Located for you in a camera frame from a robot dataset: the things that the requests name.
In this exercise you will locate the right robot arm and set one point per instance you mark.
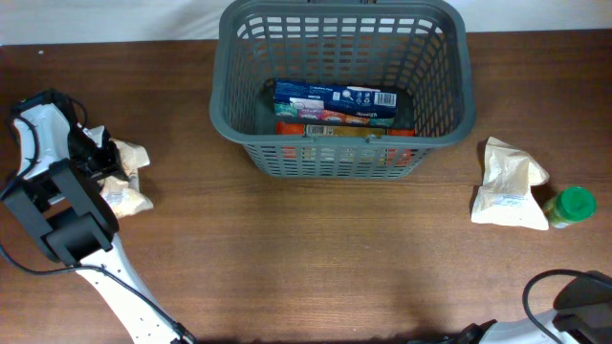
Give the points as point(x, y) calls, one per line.
point(581, 314)

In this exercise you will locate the beige food bag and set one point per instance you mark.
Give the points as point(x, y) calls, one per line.
point(126, 186)
point(505, 196)

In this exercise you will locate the green lidded spice jar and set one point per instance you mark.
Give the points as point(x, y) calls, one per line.
point(571, 206)

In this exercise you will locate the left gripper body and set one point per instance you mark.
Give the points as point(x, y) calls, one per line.
point(96, 161)

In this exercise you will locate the blue tissue box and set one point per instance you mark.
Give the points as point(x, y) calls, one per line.
point(335, 103)

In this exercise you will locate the orange pasta package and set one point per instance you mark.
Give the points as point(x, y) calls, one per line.
point(348, 155)

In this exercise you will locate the grey plastic basket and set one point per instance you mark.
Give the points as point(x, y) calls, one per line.
point(416, 49)

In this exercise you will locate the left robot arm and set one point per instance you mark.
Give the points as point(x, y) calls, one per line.
point(56, 197)

